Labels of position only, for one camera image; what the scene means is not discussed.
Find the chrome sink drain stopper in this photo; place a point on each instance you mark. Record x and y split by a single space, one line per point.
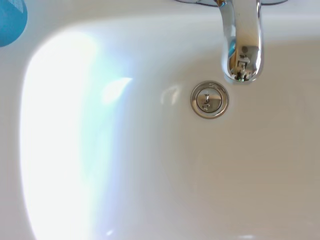
210 99

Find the white vanity sink top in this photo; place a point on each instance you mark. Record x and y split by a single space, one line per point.
150 175

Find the blue jar with black lid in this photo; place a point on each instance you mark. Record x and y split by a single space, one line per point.
11 20

